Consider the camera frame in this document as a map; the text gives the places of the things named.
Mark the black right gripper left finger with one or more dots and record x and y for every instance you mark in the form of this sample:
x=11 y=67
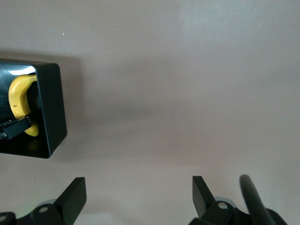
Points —
x=70 y=201

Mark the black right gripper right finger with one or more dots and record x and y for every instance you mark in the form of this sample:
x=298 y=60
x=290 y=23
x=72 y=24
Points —
x=204 y=201

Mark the yellow banana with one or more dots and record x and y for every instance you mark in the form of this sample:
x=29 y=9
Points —
x=16 y=98

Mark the black plastic box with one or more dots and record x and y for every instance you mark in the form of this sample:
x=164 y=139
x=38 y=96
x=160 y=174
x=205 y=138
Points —
x=51 y=105

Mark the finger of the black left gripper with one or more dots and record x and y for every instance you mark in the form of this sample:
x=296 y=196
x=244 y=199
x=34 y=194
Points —
x=16 y=129

